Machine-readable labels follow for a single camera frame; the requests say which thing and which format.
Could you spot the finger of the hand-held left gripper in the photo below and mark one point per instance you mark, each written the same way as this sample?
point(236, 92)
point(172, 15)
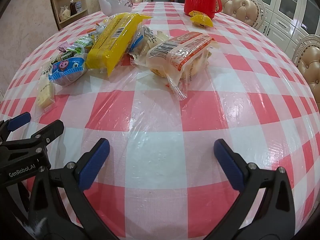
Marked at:
point(17, 120)
point(47, 131)

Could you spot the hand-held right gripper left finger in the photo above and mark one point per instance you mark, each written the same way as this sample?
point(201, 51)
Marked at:
point(96, 162)

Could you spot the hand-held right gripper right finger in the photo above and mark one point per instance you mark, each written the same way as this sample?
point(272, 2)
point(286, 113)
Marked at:
point(228, 165)

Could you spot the blue cupcake packet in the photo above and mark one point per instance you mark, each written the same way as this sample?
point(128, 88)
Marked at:
point(65, 70)

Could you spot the large yellow biscuit packet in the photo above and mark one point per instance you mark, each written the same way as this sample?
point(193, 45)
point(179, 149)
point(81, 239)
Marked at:
point(110, 40)

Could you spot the yellow-edged bread packet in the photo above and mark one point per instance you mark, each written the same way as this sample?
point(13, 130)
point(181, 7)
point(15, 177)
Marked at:
point(200, 18)

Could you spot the clear cracker packet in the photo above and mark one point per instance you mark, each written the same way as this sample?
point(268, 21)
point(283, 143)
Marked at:
point(45, 95)

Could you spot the small green snack packet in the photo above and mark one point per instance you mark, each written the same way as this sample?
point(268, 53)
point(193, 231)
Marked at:
point(67, 55)

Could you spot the small purple snack packet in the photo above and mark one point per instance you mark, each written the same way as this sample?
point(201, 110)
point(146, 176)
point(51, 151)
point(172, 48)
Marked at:
point(63, 47)

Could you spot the white orange snack packet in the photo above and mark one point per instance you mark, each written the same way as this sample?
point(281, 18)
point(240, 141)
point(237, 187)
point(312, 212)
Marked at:
point(96, 31)

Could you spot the clear bag of pale food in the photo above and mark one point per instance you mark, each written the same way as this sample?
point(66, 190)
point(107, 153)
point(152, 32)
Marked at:
point(64, 13)

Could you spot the clear orange-print bread packet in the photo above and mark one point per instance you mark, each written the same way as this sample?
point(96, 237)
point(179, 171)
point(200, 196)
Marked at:
point(175, 55)

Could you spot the dark brown bottle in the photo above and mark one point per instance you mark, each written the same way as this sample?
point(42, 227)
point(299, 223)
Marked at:
point(73, 8)

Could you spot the small white blue box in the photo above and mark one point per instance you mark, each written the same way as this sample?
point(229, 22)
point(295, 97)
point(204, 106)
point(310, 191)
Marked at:
point(79, 6)

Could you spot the white blue snack packet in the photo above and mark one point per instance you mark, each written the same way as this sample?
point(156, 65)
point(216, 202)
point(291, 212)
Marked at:
point(145, 40)

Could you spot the white glass-door cabinet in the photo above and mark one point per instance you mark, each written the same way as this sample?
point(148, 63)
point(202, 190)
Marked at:
point(282, 2)

